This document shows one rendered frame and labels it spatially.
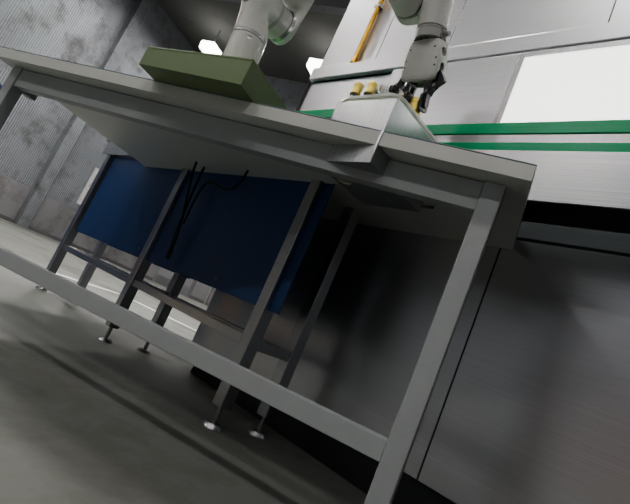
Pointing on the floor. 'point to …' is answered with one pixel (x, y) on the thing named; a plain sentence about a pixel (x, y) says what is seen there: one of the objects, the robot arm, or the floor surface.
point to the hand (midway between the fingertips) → (416, 103)
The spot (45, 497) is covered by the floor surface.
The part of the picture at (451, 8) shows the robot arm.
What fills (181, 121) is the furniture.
